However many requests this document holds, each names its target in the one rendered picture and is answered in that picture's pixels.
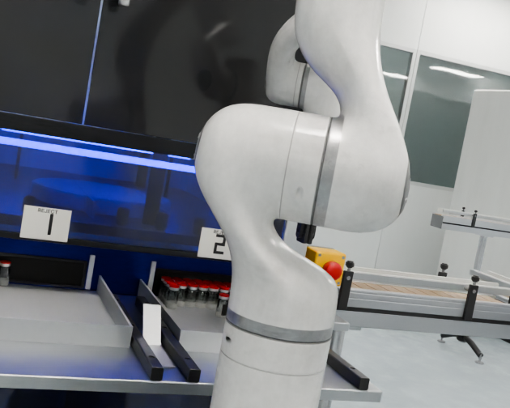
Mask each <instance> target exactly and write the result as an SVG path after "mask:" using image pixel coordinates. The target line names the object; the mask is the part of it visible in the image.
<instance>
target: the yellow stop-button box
mask: <svg viewBox="0 0 510 408"><path fill-rule="evenodd" d="M305 257H306V258H307V259H309V260H310V261H312V262H314V263H315V264H317V265H318V266H320V267H321V268H322V269H323V267H324V265H325V264H326V263H327V262H329V261H335V262H337V263H338V264H340V266H341V267H342V273H343V269H344V265H345V260H346V254H344V253H341V252H339V251H338V250H336V249H333V248H329V247H322V246H316V245H308V247H307V251H306V256H305ZM341 281H342V275H341V277H340V278H339V279H337V280H335V282H336V284H337V287H339V286H340V285H341Z"/></svg>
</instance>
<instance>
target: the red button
mask: <svg viewBox="0 0 510 408"><path fill-rule="evenodd" d="M323 270H325V271H326V272H327V273H328V274H329V275H331V276H332V278H333V279H334V281H335V280H337V279H339V278H340V277H341V275H342V267H341V266H340V264H338V263H337V262H335V261H329V262H327V263H326V264H325V265H324V267H323Z"/></svg>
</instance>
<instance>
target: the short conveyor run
mask: <svg viewBox="0 0 510 408"><path fill-rule="evenodd" d="M440 268H441V269H442V272H441V271H439V272H438V276H435V275H427V274H414V273H406V272H399V271H392V270H378V269H371V268H363V267H356V266H355V263H354V262H353V261H349V260H347V261H346V265H345V266H344V269H343V273H342V281H341V285H340V286H339V287H338V305H337V310H336V315H338V316H339V317H341V318H342V319H343V320H345V321H347V322H348V323H350V326H351V327H362V328H372V329H391V330H402V331H412V332H423V333H433V334H452V335H463V336H473V337H484V338H502V339H510V304H507V303H505V302H503V301H501V300H498V299H496V298H495V297H496V296H494V295H507V296H510V288H505V287H498V286H499V284H498V283H492V282H484V281H479V280H480V278H479V276H477V275H473V276H471V280H470V279H463V278H449V277H447V274H448V273H446V272H445V270H446V269H448V264H447V263H442V264H440Z"/></svg>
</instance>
